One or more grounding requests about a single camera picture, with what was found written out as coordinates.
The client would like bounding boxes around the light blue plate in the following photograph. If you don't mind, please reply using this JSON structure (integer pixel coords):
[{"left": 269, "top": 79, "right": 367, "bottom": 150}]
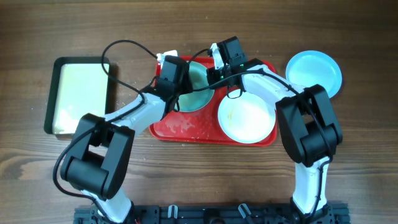
[
  {"left": 175, "top": 62, "right": 215, "bottom": 112},
  {"left": 285, "top": 50, "right": 343, "bottom": 98}
]

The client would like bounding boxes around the white plate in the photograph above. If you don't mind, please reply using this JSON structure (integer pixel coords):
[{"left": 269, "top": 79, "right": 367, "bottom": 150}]
[{"left": 218, "top": 90, "right": 276, "bottom": 144}]

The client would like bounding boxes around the light blue plate top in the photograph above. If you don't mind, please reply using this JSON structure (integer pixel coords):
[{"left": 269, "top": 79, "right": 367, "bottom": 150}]
[{"left": 285, "top": 50, "right": 343, "bottom": 98}]

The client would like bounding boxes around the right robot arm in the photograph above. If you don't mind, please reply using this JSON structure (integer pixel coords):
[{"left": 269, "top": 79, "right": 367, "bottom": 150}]
[{"left": 208, "top": 37, "right": 343, "bottom": 220}]

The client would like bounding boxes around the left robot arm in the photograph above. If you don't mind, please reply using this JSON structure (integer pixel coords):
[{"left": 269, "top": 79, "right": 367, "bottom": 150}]
[{"left": 53, "top": 55, "right": 192, "bottom": 223}]

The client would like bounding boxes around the red plastic tray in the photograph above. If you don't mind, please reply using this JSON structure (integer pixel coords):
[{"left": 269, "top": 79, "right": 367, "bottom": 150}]
[{"left": 149, "top": 55, "right": 278, "bottom": 147}]

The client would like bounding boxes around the dark green soapy water tray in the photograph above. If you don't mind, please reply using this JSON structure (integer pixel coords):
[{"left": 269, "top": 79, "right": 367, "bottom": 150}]
[{"left": 44, "top": 57, "right": 110, "bottom": 135}]

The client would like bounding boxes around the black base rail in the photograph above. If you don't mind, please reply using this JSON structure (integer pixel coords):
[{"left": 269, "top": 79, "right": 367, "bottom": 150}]
[{"left": 73, "top": 203, "right": 351, "bottom": 224}]

